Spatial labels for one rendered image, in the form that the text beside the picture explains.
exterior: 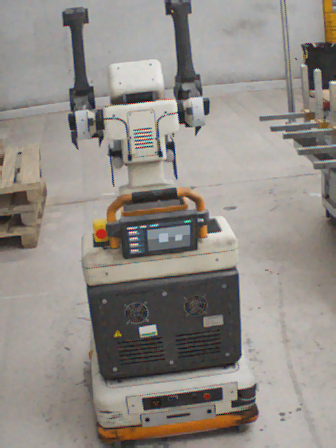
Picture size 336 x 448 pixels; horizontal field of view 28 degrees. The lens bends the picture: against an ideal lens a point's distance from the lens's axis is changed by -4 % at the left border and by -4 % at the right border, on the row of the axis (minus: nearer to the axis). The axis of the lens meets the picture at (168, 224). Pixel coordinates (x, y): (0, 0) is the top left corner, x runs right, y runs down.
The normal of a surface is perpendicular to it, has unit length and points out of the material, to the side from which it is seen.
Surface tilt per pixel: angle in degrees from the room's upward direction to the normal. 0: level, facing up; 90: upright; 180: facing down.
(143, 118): 82
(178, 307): 90
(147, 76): 48
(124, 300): 90
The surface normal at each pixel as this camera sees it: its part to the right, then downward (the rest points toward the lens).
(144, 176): 0.10, 0.21
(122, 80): 0.03, -0.37
